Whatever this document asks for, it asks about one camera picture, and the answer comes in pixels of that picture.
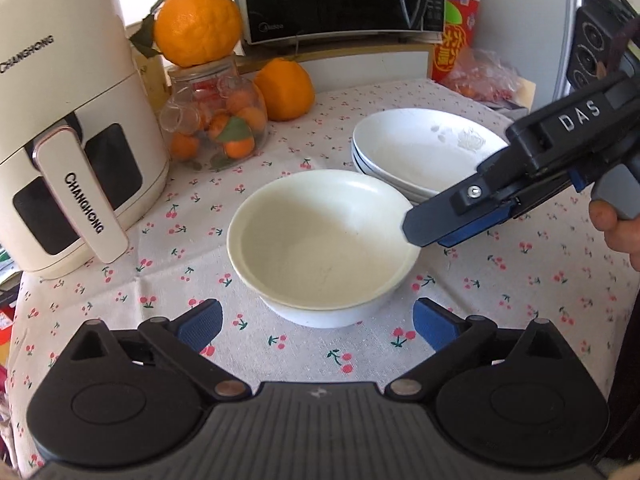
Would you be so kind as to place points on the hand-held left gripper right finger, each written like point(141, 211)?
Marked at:
point(432, 324)

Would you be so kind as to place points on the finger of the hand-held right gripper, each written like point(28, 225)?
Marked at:
point(440, 217)

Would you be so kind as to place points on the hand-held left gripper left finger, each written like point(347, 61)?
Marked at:
point(205, 321)

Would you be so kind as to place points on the blue rimmed plate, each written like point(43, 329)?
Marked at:
point(380, 175)

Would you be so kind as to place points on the white bowl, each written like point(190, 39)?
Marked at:
point(320, 316)

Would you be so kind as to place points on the cream bowl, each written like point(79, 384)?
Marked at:
point(320, 240)

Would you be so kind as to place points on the person's right hand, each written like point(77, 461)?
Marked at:
point(622, 242)

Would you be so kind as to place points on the cherry print tablecloth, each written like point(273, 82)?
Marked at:
point(500, 290)

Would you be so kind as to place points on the black power socket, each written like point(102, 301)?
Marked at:
point(590, 50)

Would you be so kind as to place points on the clear plastic bag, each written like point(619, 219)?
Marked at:
point(490, 75)

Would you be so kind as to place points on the red printed carton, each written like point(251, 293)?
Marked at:
point(457, 35)

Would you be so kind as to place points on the pile of small oranges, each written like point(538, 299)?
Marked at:
point(240, 115)

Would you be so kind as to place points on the glass jar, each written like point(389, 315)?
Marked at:
point(215, 80)

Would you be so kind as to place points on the black microwave oven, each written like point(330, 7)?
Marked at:
point(325, 0)

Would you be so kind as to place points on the white air fryer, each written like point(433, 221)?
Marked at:
point(75, 110)

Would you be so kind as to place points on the large orange with leaves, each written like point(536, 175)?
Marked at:
point(197, 20)

